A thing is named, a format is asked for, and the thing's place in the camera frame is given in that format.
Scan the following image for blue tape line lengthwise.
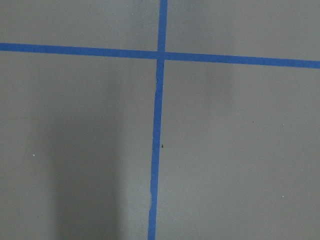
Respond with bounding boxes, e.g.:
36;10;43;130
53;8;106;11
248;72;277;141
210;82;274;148
147;0;168;240

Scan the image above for blue tape line crosswise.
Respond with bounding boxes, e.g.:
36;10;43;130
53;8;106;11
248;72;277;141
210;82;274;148
0;42;320;69

